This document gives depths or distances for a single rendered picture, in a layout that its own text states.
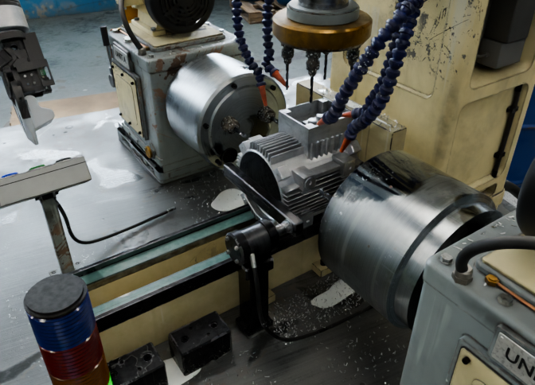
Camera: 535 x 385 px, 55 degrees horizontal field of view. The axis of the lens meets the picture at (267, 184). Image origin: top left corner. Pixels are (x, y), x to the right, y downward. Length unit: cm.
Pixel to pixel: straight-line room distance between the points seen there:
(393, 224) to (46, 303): 47
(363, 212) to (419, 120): 36
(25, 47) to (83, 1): 544
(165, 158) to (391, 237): 81
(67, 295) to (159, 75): 86
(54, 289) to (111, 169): 103
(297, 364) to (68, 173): 56
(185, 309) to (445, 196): 52
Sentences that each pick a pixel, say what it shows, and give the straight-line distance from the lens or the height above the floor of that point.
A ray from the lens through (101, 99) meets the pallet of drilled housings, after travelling 375.
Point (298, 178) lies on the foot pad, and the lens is 97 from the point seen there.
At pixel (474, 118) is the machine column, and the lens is 116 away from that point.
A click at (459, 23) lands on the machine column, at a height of 133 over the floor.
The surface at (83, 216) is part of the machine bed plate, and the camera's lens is 140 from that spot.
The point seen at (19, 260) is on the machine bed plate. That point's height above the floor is 80.
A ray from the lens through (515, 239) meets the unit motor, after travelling 56.
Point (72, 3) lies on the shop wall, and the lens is 655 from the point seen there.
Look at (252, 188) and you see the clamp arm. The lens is 101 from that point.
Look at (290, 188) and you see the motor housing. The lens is 97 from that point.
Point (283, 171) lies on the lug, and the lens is 96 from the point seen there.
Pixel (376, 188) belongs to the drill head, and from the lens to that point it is 81.
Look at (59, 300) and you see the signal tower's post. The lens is 55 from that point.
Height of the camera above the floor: 159
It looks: 33 degrees down
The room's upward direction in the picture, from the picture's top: straight up
